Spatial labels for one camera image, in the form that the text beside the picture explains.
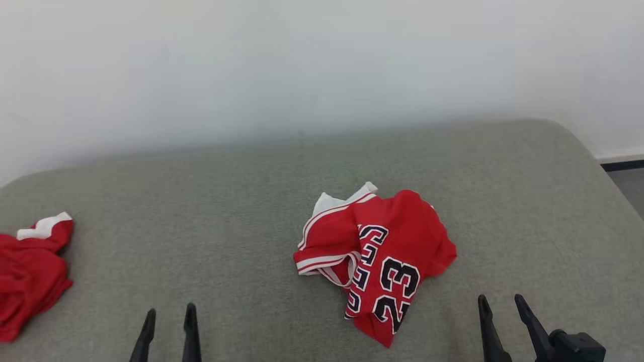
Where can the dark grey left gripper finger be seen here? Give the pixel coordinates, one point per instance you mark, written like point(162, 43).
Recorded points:
point(144, 339)
point(191, 337)

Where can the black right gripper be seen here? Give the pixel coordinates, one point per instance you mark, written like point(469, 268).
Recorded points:
point(578, 349)

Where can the red shorts with white waistband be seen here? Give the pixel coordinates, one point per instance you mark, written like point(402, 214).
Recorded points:
point(30, 276)

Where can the red jersey with striped trim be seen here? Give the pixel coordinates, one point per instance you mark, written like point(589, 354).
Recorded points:
point(402, 226)

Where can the grey fabric sofa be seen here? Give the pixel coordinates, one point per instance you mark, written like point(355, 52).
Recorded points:
point(226, 226)

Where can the black wall baseboard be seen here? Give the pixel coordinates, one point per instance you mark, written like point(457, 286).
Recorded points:
point(624, 165)

